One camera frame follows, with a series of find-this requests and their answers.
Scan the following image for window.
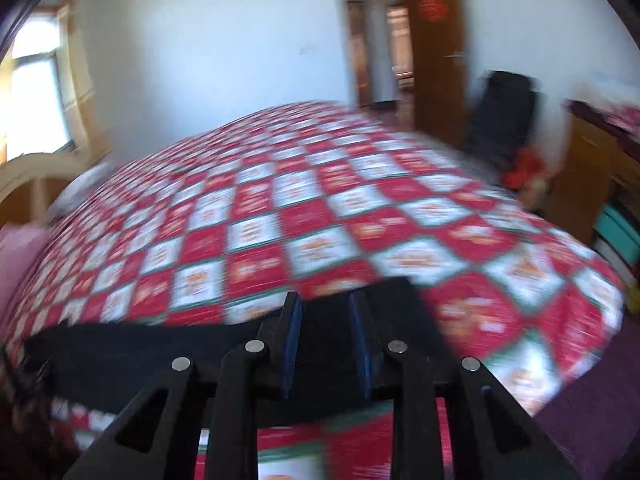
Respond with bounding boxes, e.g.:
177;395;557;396
5;7;76;161

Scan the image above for black chair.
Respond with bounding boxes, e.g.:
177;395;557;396
461;71;544;182

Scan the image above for teal storage box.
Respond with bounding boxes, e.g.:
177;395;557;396
594;204;640;262

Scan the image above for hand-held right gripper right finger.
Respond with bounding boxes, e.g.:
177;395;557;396
349;291;581;480

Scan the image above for pink pillow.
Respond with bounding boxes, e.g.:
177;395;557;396
0;224;49;322

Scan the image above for purple cloth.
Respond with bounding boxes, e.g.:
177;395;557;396
534;310;640;480

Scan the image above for cream wooden headboard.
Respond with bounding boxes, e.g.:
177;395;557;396
0;152;113;226

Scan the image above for red cloth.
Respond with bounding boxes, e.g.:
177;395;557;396
502;147;547;192

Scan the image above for red checkered printed blanket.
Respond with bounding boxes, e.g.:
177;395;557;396
0;101;626;480

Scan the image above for striped pillow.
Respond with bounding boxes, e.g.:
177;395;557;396
47;161;115;222

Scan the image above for wooden desk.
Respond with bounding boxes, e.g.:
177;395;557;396
546;100;640;282

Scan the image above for beige curtain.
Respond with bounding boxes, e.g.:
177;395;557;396
57;4;112;156

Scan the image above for brown wooden door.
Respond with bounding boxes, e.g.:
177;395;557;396
402;0;469;150

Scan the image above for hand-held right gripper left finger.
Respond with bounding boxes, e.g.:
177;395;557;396
65;292;303;480

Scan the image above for black pants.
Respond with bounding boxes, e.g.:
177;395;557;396
22;276;453;423

